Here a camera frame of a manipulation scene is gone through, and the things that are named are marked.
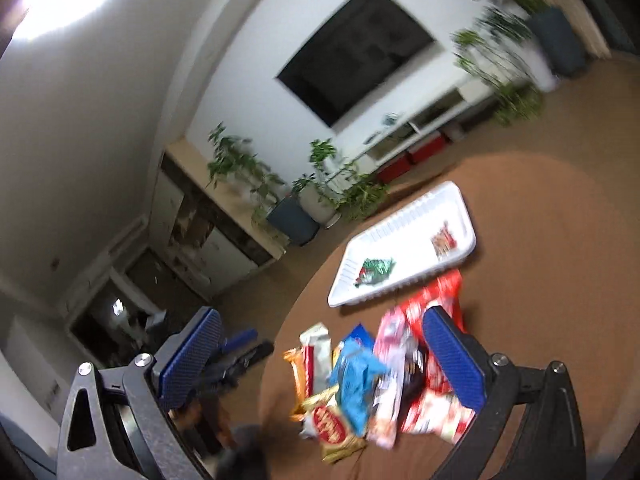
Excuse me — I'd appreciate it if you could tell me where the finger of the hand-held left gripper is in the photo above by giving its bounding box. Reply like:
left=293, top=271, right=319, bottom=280
left=200, top=340, right=275, bottom=387
left=220, top=329, right=259, bottom=356

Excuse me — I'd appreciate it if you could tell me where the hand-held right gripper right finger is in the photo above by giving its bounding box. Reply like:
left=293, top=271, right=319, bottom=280
left=421, top=305, right=587, bottom=480

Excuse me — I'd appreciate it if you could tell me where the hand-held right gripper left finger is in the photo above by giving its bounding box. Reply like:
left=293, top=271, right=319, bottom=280
left=56, top=306, right=224, bottom=480

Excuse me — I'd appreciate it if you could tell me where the dark snack packet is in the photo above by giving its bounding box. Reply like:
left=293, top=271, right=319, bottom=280
left=400, top=345, right=432, bottom=411

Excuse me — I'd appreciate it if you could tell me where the orange snack bar packet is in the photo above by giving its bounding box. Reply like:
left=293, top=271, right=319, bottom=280
left=283, top=349, right=313, bottom=411

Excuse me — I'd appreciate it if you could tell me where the white red-striped snack packet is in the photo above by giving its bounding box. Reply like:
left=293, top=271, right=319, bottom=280
left=299, top=323, right=333, bottom=396

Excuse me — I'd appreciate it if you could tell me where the long white translucent snack packet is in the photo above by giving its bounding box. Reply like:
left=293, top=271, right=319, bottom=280
left=367, top=307, right=426, bottom=448

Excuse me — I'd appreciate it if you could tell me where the plain red snack packet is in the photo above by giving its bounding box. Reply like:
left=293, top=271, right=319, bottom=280
left=400, top=269, right=464, bottom=348

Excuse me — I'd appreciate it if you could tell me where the gold red-label snack packet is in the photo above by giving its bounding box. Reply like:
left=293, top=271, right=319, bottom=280
left=300, top=385, right=368, bottom=463

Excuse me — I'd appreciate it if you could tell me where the blue snack packet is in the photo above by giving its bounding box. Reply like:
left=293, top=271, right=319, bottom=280
left=327, top=324, right=392, bottom=437

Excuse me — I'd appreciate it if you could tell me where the white plastic tray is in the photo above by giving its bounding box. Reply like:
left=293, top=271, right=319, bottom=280
left=327, top=181, right=477, bottom=309

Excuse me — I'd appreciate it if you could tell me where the wooden shelf cabinet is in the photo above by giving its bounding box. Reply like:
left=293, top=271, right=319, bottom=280
left=150, top=140, right=288, bottom=301

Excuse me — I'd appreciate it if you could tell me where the red patterned snack packet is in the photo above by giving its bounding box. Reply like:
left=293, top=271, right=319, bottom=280
left=431, top=225, right=458, bottom=260

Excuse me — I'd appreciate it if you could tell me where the green candy packet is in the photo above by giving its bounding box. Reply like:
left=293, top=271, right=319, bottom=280
left=354, top=257, right=396, bottom=288

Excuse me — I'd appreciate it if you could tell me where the tall plant in blue pot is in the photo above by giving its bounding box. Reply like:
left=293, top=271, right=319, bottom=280
left=207, top=122, right=321, bottom=247

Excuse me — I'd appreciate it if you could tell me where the plant in white ribbed pot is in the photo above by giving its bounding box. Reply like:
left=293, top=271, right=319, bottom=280
left=292, top=139, right=351, bottom=228

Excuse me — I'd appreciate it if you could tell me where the low trailing leafy plant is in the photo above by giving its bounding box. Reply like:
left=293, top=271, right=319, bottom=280
left=340, top=170, right=391, bottom=222

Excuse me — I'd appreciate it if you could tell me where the red storage box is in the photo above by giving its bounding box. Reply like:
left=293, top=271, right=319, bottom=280
left=376, top=156, right=412, bottom=183
left=409, top=136, right=447, bottom=165

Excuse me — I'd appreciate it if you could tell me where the white television cabinet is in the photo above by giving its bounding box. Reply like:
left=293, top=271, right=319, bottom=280
left=360, top=80, right=506, bottom=176

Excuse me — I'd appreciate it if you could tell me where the plant on tall white planter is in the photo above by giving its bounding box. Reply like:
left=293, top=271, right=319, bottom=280
left=452, top=7, right=558, bottom=93

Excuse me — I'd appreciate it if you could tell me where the large plant in grey pot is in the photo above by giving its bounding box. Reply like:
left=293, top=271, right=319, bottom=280
left=400, top=0, right=587, bottom=78

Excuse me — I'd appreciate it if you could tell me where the black wall television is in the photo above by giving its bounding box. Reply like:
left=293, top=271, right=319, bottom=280
left=276, top=0, right=436, bottom=128

